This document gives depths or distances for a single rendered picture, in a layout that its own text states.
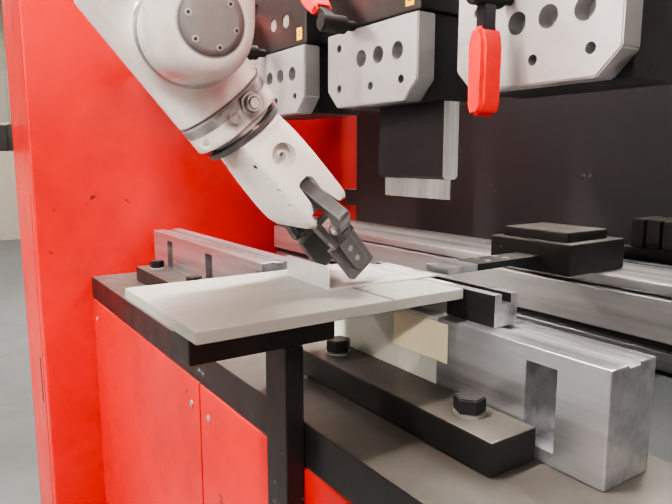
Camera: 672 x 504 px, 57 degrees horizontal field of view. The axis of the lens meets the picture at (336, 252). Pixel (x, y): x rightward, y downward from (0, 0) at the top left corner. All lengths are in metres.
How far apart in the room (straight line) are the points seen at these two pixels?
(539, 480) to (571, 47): 0.32
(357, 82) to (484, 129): 0.64
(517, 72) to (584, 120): 0.63
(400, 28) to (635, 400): 0.38
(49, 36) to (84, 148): 0.22
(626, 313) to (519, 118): 0.54
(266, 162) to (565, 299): 0.45
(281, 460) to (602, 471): 0.28
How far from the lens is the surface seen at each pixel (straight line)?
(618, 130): 1.09
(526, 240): 0.79
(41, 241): 1.36
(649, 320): 0.77
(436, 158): 0.61
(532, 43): 0.50
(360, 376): 0.63
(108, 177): 1.38
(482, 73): 0.49
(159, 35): 0.45
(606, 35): 0.47
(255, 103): 0.52
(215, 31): 0.44
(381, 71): 0.63
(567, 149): 1.15
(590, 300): 0.80
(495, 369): 0.56
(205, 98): 0.51
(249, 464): 0.74
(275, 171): 0.52
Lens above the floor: 1.12
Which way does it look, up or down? 9 degrees down
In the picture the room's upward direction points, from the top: straight up
